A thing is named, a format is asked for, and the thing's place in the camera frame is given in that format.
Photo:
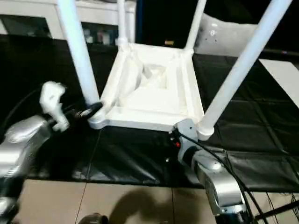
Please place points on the dark left robot foot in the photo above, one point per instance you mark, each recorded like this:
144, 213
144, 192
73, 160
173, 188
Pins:
92, 219

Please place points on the light grey cushion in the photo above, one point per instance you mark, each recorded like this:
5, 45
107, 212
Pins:
224, 37

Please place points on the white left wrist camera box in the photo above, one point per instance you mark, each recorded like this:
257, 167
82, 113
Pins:
52, 102

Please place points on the white plastic table leg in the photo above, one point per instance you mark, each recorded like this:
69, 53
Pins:
243, 60
79, 51
122, 23
195, 25

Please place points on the white flat board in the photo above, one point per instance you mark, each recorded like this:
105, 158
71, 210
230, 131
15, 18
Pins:
285, 79

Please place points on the black stand leg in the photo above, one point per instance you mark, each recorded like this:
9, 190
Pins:
280, 210

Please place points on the black work mat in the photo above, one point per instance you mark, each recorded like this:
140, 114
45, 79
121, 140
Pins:
37, 65

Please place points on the black cabinet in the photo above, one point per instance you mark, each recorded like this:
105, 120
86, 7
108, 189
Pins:
163, 18

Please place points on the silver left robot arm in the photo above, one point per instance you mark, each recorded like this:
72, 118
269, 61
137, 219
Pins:
21, 140

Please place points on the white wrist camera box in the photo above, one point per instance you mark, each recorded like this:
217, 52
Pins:
186, 127
52, 102

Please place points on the small yellow label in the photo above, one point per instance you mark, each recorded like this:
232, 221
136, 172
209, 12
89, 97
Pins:
169, 43

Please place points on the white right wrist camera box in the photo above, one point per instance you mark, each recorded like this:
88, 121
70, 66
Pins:
186, 127

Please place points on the white glass-door cabinet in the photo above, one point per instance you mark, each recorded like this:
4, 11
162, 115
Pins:
28, 14

